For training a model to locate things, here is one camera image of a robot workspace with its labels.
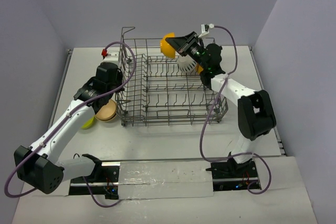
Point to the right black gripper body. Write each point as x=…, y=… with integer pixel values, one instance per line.
x=195, y=51

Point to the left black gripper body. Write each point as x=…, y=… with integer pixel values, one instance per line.
x=117, y=87

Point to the small orange plastic bowl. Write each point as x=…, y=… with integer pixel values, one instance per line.
x=165, y=48

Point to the white striped ceramic bowl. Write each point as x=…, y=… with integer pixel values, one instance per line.
x=186, y=64

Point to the large orange plastic bowl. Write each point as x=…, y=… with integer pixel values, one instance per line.
x=198, y=69

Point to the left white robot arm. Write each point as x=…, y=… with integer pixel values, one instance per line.
x=39, y=164

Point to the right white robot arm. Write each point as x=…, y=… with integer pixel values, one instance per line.
x=255, y=114

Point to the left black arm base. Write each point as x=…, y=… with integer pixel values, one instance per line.
x=105, y=184

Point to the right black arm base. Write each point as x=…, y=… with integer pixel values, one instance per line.
x=228, y=175

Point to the tan ceramic bowl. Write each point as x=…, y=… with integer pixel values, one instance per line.
x=107, y=112

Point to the lime green plastic bowl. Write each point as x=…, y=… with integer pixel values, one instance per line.
x=88, y=124

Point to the clear plastic tape sheet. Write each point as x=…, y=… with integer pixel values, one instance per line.
x=160, y=180

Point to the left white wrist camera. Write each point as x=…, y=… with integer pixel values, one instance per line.
x=113, y=56

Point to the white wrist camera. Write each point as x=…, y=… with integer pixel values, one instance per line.
x=113, y=56
x=205, y=28

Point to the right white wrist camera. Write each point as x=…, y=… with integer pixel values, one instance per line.
x=205, y=28

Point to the grey wire dish rack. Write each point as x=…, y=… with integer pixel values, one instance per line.
x=157, y=91

